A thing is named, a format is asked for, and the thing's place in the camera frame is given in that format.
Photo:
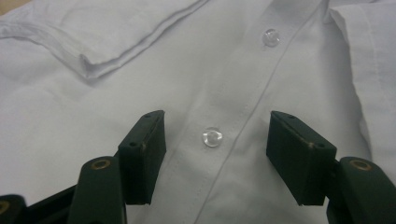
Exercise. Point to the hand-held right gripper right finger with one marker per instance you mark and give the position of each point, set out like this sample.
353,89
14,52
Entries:
299,161

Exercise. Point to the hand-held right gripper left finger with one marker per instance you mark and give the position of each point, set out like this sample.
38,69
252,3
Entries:
143,161

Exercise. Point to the white shirt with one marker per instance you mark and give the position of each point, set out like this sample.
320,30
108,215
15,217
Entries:
93,124

